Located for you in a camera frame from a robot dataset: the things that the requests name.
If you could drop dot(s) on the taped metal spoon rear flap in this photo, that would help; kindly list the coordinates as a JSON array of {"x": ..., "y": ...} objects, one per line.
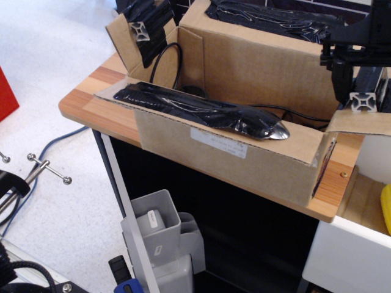
[{"x": 308, "y": 26}]

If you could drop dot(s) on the red box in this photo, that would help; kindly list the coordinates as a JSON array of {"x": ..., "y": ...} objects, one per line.
[{"x": 9, "y": 104}]

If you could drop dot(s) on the yellow object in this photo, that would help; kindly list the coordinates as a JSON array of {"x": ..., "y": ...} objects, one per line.
[{"x": 385, "y": 205}]

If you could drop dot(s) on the brown cardboard box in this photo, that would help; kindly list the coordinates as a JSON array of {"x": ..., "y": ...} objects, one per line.
[{"x": 240, "y": 65}]

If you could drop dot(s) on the white storage box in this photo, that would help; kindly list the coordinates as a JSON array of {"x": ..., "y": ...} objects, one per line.
[{"x": 352, "y": 253}]

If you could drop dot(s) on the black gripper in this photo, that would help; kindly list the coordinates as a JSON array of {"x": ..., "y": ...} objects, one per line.
[{"x": 364, "y": 43}]

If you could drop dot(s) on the aluminium frame rail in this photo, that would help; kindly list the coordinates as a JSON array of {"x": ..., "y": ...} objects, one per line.
[{"x": 22, "y": 273}]

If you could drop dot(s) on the grey plastic bin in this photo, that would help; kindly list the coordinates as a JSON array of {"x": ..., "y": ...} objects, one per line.
[{"x": 158, "y": 228}]

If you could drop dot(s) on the black round object in box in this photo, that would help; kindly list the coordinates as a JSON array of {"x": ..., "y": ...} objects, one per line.
[{"x": 194, "y": 90}]

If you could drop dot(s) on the blue black tool handle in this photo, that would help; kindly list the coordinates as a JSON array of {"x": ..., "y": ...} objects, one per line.
[{"x": 122, "y": 276}]

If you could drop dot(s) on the metal clamp with black jaw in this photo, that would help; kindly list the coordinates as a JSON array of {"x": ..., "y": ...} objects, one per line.
[{"x": 19, "y": 187}]

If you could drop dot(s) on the grey plastic holder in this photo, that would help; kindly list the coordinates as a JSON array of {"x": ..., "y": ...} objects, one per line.
[{"x": 192, "y": 258}]

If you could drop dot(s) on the grey metal table leg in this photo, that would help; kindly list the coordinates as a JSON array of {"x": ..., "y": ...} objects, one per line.
[{"x": 128, "y": 207}]

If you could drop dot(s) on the taped aluminium profile left flap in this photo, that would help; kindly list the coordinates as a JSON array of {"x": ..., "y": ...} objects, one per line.
[{"x": 147, "y": 20}]

